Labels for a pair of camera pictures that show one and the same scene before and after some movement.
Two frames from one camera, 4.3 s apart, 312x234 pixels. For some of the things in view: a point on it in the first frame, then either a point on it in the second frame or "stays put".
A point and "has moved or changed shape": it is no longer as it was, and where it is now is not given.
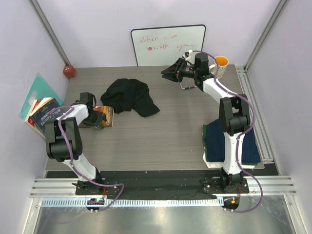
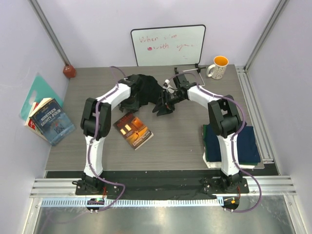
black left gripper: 101,117 → 134,106
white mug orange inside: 222,63 stays put
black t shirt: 126,94 has moved or changed shape
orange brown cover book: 109,113 has moved or changed shape
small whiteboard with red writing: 165,46 stays put
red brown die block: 69,71 stays put
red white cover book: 29,123 stays put
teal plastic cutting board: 39,90 stays put
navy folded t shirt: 216,147 stays put
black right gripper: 172,73 → 160,106
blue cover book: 48,109 stays put
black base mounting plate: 203,186 stays put
